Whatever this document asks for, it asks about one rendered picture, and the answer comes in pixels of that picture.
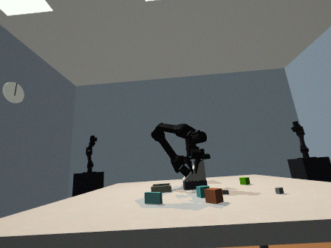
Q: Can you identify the brown cube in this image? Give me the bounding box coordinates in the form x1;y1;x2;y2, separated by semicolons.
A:
205;188;224;204

